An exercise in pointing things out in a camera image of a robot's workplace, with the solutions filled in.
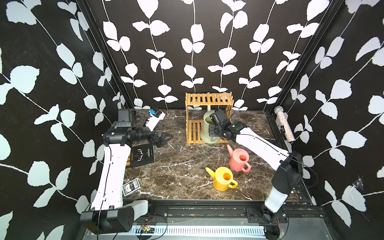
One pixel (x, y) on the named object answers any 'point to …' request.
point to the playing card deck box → (131, 187)
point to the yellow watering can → (222, 178)
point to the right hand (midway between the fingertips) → (210, 126)
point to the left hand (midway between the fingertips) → (165, 129)
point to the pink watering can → (238, 160)
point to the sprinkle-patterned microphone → (288, 132)
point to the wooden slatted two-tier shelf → (194, 126)
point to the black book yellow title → (140, 155)
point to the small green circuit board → (148, 230)
